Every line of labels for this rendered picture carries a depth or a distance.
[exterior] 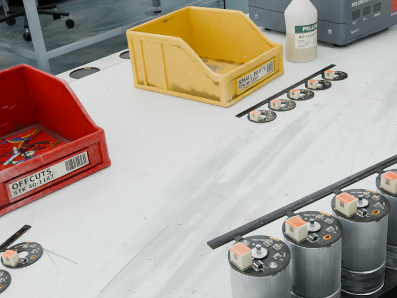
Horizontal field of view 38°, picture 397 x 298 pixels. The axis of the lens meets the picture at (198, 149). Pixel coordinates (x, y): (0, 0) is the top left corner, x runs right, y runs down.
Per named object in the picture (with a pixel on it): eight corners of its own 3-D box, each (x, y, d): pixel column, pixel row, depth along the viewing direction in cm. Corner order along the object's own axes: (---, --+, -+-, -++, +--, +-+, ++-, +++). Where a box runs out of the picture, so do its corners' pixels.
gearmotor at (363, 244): (394, 294, 27) (402, 203, 25) (357, 317, 26) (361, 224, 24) (355, 268, 29) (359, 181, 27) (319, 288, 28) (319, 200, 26)
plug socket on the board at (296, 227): (312, 235, 24) (312, 221, 23) (296, 243, 23) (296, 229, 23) (299, 226, 24) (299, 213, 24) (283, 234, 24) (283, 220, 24)
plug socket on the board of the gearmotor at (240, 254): (258, 262, 23) (257, 248, 22) (240, 271, 22) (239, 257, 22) (246, 252, 23) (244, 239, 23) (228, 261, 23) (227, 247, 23)
